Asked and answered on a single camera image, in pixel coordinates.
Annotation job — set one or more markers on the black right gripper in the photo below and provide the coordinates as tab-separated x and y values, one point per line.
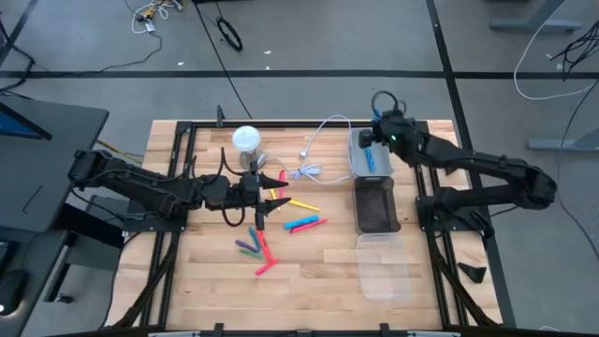
398	136

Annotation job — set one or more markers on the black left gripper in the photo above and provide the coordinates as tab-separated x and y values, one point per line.
250	201

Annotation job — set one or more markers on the magenta marker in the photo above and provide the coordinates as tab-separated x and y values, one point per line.
281	192

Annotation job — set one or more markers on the long slim yellow highlighter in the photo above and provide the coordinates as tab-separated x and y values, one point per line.
304	205

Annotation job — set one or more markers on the blue chunky highlighter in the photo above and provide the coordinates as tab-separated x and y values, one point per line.
254	238

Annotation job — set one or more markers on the pink slim highlighter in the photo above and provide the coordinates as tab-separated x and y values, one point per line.
311	225

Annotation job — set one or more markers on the red dry-erase marker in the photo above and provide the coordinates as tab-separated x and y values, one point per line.
263	244

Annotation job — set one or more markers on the purple chunky highlighter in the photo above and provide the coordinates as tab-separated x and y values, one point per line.
246	245

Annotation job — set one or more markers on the green chunky highlighter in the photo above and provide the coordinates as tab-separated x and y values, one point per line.
250	254

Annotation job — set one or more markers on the pink chunky highlighter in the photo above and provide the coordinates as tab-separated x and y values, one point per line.
267	268

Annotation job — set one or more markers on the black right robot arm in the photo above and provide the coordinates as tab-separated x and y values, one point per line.
491	164

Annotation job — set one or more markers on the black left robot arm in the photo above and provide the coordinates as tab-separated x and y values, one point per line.
140	187

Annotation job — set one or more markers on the white mushroom table lamp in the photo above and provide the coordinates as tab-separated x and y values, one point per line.
246	138

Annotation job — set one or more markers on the dark brown plastic bin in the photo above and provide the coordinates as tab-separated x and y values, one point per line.
374	206

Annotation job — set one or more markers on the clear plastic bin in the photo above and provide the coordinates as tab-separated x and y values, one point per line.
384	267

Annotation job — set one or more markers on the grey desk foot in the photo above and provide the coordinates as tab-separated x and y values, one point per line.
533	24
561	145

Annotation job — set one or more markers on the dark grey desk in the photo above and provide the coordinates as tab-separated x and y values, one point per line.
56	154

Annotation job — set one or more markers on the monitor with blue screen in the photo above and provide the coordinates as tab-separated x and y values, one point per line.
18	126

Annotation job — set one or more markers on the black computer mouse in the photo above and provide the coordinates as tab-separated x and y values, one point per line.
11	290

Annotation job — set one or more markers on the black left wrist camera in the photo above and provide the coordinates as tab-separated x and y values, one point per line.
250	183

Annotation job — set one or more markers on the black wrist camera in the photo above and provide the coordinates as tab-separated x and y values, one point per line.
250	183
366	139

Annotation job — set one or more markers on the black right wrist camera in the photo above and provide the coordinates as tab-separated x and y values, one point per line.
366	139

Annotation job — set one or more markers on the black aluminium table frame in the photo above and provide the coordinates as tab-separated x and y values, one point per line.
290	124

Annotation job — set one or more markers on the black triangular bracket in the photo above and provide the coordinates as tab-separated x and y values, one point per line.
473	273

